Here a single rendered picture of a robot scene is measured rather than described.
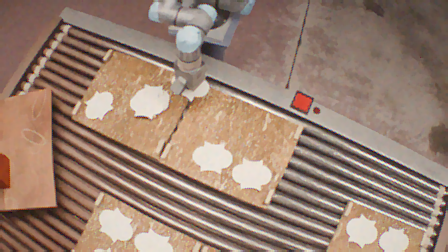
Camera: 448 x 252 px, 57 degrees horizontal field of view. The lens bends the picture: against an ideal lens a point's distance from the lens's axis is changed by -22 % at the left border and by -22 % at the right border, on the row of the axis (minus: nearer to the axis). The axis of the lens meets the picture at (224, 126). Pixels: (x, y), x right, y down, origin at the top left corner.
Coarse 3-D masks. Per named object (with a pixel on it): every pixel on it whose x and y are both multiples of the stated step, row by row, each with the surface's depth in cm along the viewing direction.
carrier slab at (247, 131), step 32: (224, 96) 193; (192, 128) 187; (224, 128) 187; (256, 128) 188; (288, 128) 188; (160, 160) 182; (192, 160) 182; (256, 160) 182; (288, 160) 183; (224, 192) 177; (256, 192) 177
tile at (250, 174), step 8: (240, 168) 180; (248, 168) 180; (256, 168) 180; (264, 168) 180; (240, 176) 179; (248, 176) 179; (256, 176) 179; (264, 176) 179; (240, 184) 178; (248, 184) 177; (256, 184) 177; (264, 184) 178
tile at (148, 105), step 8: (136, 96) 189; (144, 96) 189; (152, 96) 189; (136, 104) 187; (144, 104) 187; (152, 104) 188; (160, 104) 188; (136, 112) 186; (144, 112) 186; (152, 112) 186; (160, 112) 186
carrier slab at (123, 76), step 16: (112, 64) 199; (128, 64) 199; (144, 64) 199; (96, 80) 195; (112, 80) 195; (128, 80) 195; (144, 80) 195; (160, 80) 195; (128, 96) 192; (176, 96) 193; (80, 112) 189; (112, 112) 189; (128, 112) 189; (176, 112) 190; (96, 128) 186; (112, 128) 186; (128, 128) 186; (144, 128) 187; (160, 128) 187; (128, 144) 184; (144, 144) 184
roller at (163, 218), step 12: (60, 156) 182; (72, 168) 180; (84, 168) 181; (96, 180) 178; (108, 192) 178; (120, 192) 177; (132, 204) 176; (144, 204) 176; (156, 216) 174; (168, 216) 174; (180, 228) 172; (192, 228) 173; (204, 240) 171; (216, 240) 171
